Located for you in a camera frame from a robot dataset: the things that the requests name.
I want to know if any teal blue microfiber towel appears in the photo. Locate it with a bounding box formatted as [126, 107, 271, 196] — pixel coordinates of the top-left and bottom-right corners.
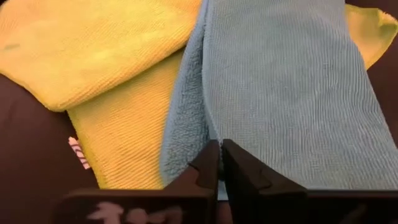
[160, 0, 398, 202]

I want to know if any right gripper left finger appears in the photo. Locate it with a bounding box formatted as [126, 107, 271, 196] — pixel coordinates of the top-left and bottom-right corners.
[51, 139, 220, 224]

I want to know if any yellow-green microfiber towel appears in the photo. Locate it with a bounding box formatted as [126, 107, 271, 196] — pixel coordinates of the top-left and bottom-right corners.
[0, 0, 398, 190]

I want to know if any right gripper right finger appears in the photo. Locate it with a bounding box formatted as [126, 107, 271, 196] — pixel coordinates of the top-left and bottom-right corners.
[222, 139, 398, 224]

